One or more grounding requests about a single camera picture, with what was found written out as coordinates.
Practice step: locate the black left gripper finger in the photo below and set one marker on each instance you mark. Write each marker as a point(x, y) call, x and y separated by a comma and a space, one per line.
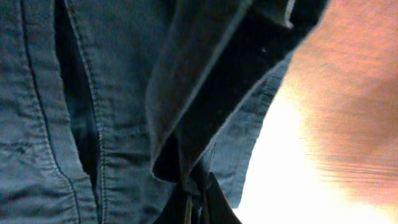
point(215, 206)

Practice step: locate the dark blue shorts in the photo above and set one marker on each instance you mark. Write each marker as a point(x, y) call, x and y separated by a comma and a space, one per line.
point(117, 111)

